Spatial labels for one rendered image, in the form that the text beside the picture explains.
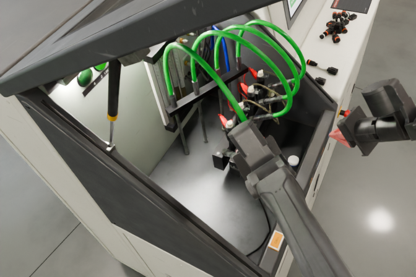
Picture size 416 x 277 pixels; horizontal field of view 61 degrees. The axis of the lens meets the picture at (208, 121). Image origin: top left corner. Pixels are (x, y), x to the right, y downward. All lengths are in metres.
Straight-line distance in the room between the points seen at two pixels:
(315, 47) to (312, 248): 1.17
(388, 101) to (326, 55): 0.76
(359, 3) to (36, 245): 2.16
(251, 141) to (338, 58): 0.89
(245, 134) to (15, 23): 0.60
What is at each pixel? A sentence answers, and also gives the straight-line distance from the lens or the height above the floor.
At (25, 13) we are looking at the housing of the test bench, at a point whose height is 1.50.
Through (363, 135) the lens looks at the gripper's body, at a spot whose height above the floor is 1.29.
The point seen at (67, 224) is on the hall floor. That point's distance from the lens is 2.38.
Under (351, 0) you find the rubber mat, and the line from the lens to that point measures 1.83.
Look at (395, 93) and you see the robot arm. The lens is 0.77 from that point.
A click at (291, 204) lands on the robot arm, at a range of 0.52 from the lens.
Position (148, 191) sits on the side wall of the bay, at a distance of 0.84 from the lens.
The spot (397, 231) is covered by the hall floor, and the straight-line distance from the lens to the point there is 2.23.
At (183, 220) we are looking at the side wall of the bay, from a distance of 0.87.
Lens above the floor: 1.93
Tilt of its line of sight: 50 degrees down
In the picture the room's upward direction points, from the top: 10 degrees counter-clockwise
